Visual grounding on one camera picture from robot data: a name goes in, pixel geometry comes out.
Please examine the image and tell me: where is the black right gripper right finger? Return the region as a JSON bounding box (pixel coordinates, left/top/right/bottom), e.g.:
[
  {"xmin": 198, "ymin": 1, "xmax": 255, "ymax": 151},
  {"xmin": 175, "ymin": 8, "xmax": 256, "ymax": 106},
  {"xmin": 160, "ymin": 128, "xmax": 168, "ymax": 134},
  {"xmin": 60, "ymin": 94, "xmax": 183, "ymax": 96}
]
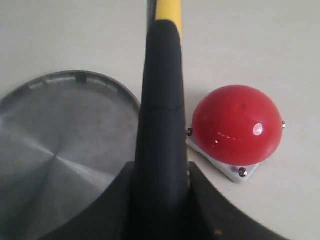
[{"xmin": 189, "ymin": 162, "xmax": 284, "ymax": 240}]

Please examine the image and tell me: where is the black and yellow claw hammer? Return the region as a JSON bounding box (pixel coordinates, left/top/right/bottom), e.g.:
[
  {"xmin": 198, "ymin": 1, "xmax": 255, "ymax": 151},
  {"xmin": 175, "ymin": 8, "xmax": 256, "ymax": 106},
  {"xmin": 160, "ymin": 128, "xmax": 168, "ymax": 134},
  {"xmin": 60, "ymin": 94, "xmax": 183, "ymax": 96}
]
[{"xmin": 130, "ymin": 0, "xmax": 190, "ymax": 240}]

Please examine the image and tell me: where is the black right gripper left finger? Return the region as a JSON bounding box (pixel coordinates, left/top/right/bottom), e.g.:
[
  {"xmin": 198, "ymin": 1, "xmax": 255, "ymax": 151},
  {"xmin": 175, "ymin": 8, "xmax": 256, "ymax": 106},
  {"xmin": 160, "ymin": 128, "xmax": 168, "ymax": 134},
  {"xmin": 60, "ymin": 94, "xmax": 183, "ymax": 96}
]
[{"xmin": 41, "ymin": 162, "xmax": 134, "ymax": 240}]

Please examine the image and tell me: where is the red dome push button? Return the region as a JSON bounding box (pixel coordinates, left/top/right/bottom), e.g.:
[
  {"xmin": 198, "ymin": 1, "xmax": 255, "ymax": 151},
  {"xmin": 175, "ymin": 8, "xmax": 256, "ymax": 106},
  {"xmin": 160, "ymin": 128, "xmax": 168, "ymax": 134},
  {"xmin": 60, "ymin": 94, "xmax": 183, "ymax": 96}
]
[{"xmin": 187, "ymin": 85, "xmax": 286, "ymax": 184}]

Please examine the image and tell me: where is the round stainless steel plate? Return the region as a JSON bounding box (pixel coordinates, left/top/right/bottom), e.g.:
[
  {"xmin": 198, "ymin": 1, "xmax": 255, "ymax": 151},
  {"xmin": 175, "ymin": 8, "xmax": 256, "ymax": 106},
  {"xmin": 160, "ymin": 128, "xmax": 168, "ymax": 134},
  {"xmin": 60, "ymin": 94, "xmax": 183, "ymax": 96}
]
[{"xmin": 0, "ymin": 71, "xmax": 140, "ymax": 240}]

